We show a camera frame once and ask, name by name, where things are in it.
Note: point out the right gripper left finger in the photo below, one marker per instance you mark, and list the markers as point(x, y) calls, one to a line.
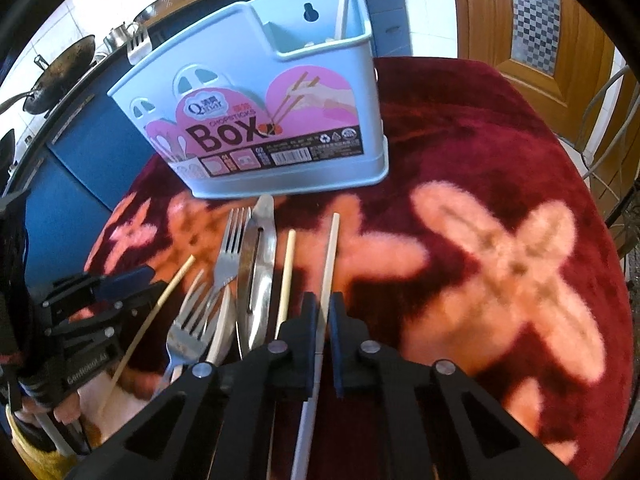
point(213, 423)

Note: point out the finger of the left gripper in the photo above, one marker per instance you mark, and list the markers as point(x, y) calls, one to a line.
point(83, 290)
point(114, 326)

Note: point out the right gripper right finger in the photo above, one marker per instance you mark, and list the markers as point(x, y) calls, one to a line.
point(437, 422)

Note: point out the steel fork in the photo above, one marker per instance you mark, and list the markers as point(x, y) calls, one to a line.
point(139, 46)
point(227, 264)
point(190, 334)

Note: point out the steel peeler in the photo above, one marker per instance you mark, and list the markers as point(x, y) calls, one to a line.
point(255, 277)

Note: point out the left hand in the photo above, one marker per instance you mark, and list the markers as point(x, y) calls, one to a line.
point(66, 412)

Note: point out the blue base cabinets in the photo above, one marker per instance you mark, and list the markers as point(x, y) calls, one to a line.
point(87, 153)

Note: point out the red floral plush cloth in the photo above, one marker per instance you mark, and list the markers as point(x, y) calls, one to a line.
point(482, 246)

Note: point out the steel pitcher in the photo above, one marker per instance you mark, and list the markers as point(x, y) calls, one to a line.
point(119, 36)

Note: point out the light blue utensil holder box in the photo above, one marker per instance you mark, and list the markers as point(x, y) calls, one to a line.
point(259, 98)

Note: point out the steel mixing bowl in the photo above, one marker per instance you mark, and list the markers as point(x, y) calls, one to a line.
point(154, 9)

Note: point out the wooden door with glass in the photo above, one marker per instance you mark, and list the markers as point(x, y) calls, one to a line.
point(552, 51)

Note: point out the black wok with handle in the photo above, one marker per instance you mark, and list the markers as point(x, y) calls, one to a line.
point(57, 79)

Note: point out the black wire rack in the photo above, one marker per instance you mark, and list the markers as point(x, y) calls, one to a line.
point(606, 154)

